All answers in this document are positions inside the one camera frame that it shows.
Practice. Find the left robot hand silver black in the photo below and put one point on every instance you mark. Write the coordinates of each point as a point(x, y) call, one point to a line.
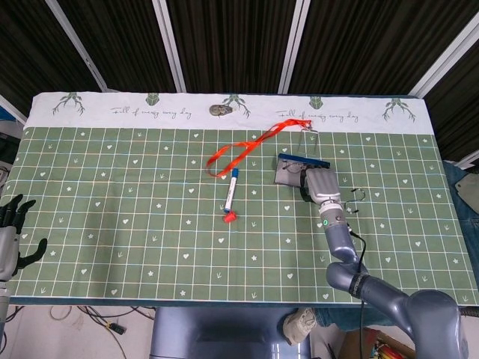
point(8, 247)

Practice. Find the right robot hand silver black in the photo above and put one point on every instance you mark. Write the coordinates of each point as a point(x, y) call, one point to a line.
point(322, 185)

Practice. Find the blue grey folding glasses case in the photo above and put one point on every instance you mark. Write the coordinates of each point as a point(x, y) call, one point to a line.
point(286, 177)

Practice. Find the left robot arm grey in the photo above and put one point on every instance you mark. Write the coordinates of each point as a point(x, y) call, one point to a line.
point(3, 306)

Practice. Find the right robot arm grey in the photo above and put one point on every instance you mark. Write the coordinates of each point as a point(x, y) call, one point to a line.
point(340, 247)

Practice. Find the clear plastic badge holder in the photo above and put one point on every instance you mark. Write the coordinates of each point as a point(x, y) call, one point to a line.
point(309, 144)

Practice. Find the white blue marker pen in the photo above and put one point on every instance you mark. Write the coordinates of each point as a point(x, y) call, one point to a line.
point(231, 190)

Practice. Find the red marker cap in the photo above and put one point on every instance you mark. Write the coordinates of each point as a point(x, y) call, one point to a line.
point(229, 217)

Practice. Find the black power adapter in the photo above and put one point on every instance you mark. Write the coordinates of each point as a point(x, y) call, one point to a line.
point(116, 328)

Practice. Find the green grid tablecloth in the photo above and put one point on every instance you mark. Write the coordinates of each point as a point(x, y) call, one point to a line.
point(149, 224)

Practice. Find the beige sneaker shoe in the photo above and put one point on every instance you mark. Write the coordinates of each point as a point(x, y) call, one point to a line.
point(297, 327)

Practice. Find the cardboard box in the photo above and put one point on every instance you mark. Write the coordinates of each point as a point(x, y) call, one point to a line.
point(389, 346)

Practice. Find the grey blue robot torso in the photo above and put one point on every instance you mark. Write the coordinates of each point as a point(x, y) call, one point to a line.
point(228, 333)

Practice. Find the white aluminium partition post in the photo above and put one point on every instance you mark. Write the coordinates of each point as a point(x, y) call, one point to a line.
point(168, 45)
point(295, 45)
point(445, 61)
point(76, 46)

